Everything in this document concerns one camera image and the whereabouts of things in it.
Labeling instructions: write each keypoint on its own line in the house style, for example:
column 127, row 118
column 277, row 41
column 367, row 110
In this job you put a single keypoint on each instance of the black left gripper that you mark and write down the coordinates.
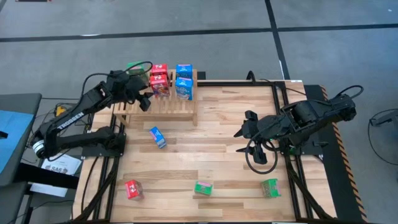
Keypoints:
column 130, row 88

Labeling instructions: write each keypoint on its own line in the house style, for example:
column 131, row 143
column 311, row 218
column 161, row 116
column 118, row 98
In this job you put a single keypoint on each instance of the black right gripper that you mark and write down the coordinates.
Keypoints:
column 264, row 127

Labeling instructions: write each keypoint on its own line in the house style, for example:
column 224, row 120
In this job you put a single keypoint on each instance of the green Apple Jacks cereal box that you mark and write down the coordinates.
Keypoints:
column 135, row 68
column 203, row 188
column 270, row 188

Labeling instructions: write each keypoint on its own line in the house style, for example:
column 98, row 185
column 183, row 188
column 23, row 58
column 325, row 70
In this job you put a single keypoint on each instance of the red Froot Loops cereal box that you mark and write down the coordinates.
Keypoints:
column 160, row 69
column 160, row 85
column 133, row 189

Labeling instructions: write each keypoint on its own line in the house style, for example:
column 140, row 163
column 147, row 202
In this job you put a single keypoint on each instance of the blue Rice Krispies cereal box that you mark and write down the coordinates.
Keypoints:
column 158, row 138
column 184, row 71
column 184, row 88

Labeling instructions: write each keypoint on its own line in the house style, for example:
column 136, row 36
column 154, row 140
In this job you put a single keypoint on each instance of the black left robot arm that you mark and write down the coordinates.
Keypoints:
column 71, row 119

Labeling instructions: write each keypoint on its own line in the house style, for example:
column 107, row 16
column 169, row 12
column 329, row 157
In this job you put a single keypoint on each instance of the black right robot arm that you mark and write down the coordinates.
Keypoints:
column 311, row 115

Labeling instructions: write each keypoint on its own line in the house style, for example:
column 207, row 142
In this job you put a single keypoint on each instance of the wooden slatted shelf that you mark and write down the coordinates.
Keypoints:
column 168, row 109

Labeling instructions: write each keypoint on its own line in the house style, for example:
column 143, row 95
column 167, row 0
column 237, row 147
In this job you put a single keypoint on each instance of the yellow plug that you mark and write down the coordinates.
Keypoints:
column 60, row 110

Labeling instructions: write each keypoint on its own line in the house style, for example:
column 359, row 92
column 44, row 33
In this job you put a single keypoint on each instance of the black hazard striped platform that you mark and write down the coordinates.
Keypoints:
column 342, row 186

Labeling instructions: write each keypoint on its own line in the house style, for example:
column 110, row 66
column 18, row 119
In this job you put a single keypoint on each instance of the white printed paper sheet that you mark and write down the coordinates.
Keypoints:
column 60, row 163

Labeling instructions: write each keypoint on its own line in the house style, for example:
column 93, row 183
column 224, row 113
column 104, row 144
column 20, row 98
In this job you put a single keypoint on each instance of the blue mat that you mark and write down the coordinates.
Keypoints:
column 14, row 140

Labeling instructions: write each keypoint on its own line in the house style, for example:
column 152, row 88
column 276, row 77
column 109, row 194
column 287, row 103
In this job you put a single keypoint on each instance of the white blank paper sheet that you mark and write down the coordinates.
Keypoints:
column 46, row 189

